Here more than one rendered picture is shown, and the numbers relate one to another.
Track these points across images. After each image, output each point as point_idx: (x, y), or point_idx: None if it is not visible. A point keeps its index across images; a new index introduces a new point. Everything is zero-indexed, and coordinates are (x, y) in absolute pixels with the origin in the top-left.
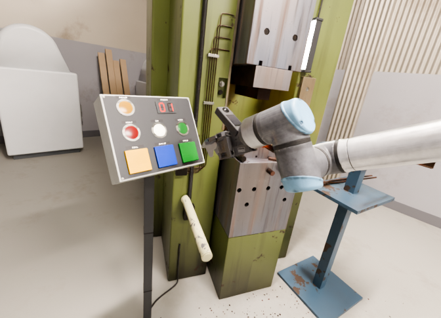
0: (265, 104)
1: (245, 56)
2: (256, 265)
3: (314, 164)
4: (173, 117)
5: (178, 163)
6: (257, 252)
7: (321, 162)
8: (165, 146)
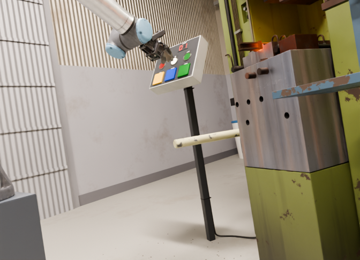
0: None
1: None
2: (286, 229)
3: (109, 37)
4: (185, 51)
5: (175, 78)
6: (280, 202)
7: (114, 35)
8: (171, 69)
